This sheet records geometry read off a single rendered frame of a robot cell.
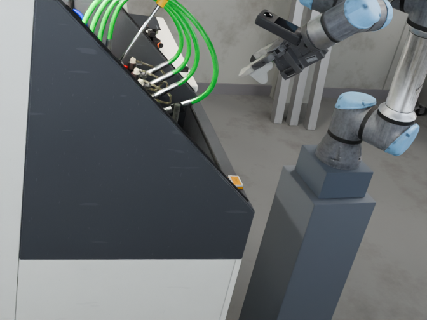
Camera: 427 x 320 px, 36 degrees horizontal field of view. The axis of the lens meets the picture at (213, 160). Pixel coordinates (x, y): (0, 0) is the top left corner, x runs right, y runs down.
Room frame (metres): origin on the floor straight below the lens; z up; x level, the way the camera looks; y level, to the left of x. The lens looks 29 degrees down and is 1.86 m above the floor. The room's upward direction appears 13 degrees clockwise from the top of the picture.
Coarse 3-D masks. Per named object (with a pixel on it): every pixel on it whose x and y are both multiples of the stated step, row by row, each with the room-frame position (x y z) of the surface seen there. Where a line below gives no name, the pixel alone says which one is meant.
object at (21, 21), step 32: (0, 0) 1.19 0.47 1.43; (32, 0) 1.22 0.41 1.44; (0, 32) 1.20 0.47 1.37; (32, 32) 1.22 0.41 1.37; (0, 64) 1.20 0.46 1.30; (0, 96) 1.20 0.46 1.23; (0, 128) 1.20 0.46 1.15; (0, 160) 1.20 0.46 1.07; (0, 192) 1.20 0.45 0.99; (0, 224) 1.20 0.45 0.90; (0, 256) 1.20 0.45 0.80; (0, 288) 1.20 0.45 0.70
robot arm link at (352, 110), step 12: (348, 96) 1.92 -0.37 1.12; (360, 96) 1.93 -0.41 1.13; (336, 108) 1.91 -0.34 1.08; (348, 108) 1.88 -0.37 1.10; (360, 108) 1.87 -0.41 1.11; (372, 108) 1.88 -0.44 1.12; (336, 120) 1.90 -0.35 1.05; (348, 120) 1.87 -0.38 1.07; (360, 120) 1.85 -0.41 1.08; (336, 132) 1.89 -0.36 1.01; (348, 132) 1.87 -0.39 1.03; (360, 132) 1.85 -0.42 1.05
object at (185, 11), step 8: (96, 0) 1.58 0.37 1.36; (168, 0) 1.56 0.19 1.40; (176, 0) 1.57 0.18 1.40; (88, 8) 1.58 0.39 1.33; (184, 8) 1.56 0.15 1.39; (88, 16) 1.58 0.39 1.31; (192, 16) 1.56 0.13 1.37; (200, 24) 1.56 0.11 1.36; (200, 32) 1.56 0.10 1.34; (208, 40) 1.56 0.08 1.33; (208, 48) 1.56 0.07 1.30; (216, 56) 1.56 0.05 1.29; (216, 64) 1.56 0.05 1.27; (216, 72) 1.55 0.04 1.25; (216, 80) 1.56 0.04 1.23; (208, 88) 1.56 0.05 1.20; (200, 96) 1.56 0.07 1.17
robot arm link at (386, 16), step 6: (342, 0) 1.51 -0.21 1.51; (378, 0) 1.50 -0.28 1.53; (384, 0) 1.53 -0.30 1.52; (384, 6) 1.50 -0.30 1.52; (390, 6) 1.52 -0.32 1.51; (384, 12) 1.48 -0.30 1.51; (390, 12) 1.51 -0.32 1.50; (384, 18) 1.48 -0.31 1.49; (390, 18) 1.51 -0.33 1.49; (378, 24) 1.47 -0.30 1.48; (384, 24) 1.49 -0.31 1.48; (372, 30) 1.49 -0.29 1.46
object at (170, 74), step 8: (120, 0) 1.78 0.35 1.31; (112, 8) 1.77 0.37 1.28; (168, 8) 1.82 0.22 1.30; (104, 16) 1.76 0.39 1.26; (176, 16) 1.83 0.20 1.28; (104, 24) 1.76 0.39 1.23; (184, 24) 1.84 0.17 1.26; (184, 32) 1.84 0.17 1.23; (184, 64) 1.85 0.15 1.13; (168, 72) 1.84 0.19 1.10; (176, 72) 1.84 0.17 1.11; (160, 80) 1.82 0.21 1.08
